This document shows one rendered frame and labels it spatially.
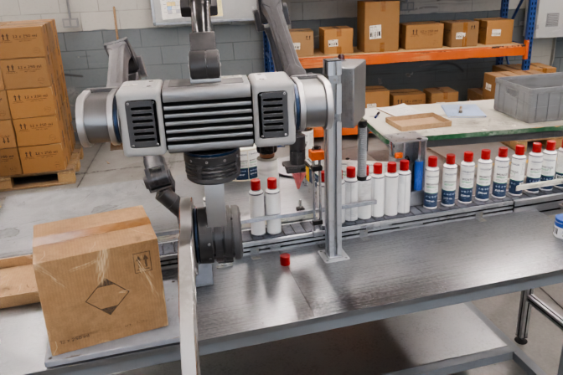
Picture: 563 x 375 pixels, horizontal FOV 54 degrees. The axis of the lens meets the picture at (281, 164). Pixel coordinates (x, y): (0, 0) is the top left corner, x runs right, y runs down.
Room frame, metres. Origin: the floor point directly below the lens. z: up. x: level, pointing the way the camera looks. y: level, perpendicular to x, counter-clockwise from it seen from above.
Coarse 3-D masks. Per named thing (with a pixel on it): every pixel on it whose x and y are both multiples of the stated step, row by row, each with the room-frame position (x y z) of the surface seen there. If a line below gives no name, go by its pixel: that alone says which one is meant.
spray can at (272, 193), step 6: (270, 180) 1.75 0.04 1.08; (270, 186) 1.75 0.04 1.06; (276, 186) 1.76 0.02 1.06; (270, 192) 1.74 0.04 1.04; (276, 192) 1.75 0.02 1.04; (270, 198) 1.74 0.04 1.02; (276, 198) 1.74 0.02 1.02; (270, 204) 1.74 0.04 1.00; (276, 204) 1.74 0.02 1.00; (270, 210) 1.74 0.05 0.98; (276, 210) 1.74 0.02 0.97; (270, 222) 1.74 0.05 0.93; (276, 222) 1.74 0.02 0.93; (270, 228) 1.74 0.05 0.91; (276, 228) 1.74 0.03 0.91; (276, 234) 1.74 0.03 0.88
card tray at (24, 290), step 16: (16, 256) 1.68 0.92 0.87; (32, 256) 1.69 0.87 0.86; (0, 272) 1.64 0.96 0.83; (16, 272) 1.63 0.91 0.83; (32, 272) 1.63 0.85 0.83; (0, 288) 1.53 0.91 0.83; (16, 288) 1.53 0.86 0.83; (32, 288) 1.53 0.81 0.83; (0, 304) 1.43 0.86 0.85; (16, 304) 1.44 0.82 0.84
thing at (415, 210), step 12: (456, 204) 1.94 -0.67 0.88; (468, 204) 1.93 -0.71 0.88; (480, 204) 1.93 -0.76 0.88; (384, 216) 1.86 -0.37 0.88; (396, 216) 1.85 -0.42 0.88; (408, 216) 1.85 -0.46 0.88; (288, 228) 1.79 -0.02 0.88; (300, 228) 1.79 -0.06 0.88; (312, 228) 1.78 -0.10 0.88; (324, 228) 1.78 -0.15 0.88; (252, 240) 1.71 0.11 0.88; (168, 252) 1.64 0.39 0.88
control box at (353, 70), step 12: (348, 60) 1.78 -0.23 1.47; (360, 60) 1.77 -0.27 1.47; (348, 72) 1.65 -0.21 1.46; (360, 72) 1.73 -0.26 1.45; (348, 84) 1.65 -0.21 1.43; (360, 84) 1.73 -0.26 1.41; (348, 96) 1.65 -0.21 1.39; (360, 96) 1.73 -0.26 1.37; (348, 108) 1.65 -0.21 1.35; (360, 108) 1.73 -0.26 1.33; (348, 120) 1.65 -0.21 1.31
